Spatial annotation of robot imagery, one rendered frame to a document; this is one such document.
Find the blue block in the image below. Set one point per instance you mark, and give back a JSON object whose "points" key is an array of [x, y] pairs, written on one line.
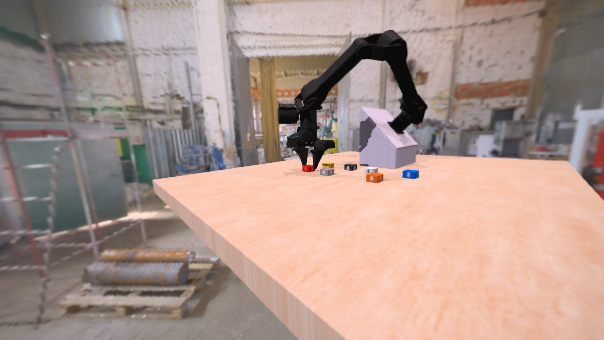
{"points": [[412, 174]]}

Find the orange block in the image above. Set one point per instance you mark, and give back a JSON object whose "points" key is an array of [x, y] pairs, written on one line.
{"points": [[374, 177]]}

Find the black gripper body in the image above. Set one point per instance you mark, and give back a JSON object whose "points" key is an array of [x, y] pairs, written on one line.
{"points": [[315, 142]]}

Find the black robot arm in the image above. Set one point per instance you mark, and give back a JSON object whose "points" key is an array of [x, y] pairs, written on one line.
{"points": [[387, 46]]}

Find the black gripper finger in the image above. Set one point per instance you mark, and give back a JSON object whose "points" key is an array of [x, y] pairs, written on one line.
{"points": [[317, 155], [303, 155]]}

